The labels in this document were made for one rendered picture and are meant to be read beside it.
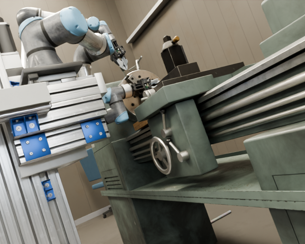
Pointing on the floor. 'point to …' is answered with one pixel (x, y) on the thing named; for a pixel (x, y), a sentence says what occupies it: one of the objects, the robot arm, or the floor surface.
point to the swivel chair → (93, 173)
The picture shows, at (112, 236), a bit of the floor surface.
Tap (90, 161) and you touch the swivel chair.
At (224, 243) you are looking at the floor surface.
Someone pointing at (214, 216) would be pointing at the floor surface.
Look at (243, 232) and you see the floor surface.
